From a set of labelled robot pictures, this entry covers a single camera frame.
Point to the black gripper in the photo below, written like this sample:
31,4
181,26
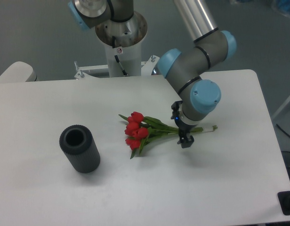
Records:
184,126

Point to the red tulip bouquet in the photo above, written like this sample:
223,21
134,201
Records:
142,130

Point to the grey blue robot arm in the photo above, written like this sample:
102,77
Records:
182,70

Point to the black ribbed cylindrical vase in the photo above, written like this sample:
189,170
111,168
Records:
78,145

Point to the black device at table edge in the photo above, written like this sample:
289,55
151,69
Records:
284,200

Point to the beige chair backrest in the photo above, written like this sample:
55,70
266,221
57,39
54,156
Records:
18,72

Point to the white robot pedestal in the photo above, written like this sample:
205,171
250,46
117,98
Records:
122,42

